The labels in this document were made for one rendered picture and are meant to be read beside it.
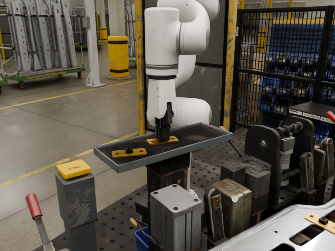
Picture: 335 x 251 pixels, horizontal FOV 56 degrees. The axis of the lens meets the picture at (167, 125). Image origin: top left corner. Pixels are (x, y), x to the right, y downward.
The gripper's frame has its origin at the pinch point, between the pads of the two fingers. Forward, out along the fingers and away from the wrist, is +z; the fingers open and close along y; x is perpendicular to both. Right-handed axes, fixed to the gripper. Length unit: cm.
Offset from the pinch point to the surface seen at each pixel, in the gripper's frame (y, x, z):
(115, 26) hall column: -760, 145, -16
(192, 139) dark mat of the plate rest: 1.8, 8.2, 2.5
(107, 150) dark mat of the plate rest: 1.0, -15.1, 2.6
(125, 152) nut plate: 4.8, -11.5, 2.2
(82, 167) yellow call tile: 8.7, -22.3, 2.6
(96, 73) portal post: -685, 79, 90
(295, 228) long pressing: 26.7, 24.0, 18.5
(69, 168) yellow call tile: 8.5, -25.0, 2.5
